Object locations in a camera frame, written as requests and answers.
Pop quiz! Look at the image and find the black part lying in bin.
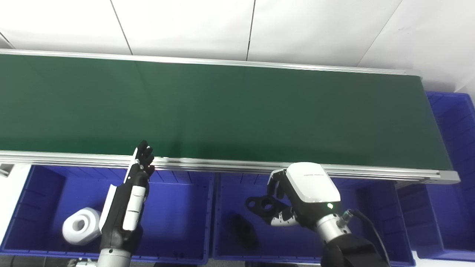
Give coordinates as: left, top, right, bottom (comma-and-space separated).
232, 213, 259, 250

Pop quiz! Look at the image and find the empty blue bin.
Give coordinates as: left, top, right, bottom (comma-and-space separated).
397, 91, 475, 262

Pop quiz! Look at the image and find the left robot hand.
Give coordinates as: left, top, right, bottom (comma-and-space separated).
99, 140, 155, 253

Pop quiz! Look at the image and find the white cylindrical plastic part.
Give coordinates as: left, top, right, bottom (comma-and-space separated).
62, 208, 102, 245

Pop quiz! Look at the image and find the blue bin holding black part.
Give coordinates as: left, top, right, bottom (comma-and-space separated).
212, 172, 416, 267

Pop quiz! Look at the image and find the blue bin holding white part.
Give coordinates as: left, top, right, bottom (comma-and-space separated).
0, 164, 216, 265

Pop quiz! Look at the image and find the green conveyor belt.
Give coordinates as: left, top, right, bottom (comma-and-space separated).
0, 54, 453, 171
0, 49, 461, 185

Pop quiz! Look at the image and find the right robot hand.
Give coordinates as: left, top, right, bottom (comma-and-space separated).
265, 162, 342, 227

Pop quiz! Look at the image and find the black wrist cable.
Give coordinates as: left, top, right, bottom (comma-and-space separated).
343, 209, 391, 267

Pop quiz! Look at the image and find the black flanged part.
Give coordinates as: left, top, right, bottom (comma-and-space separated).
245, 195, 287, 220

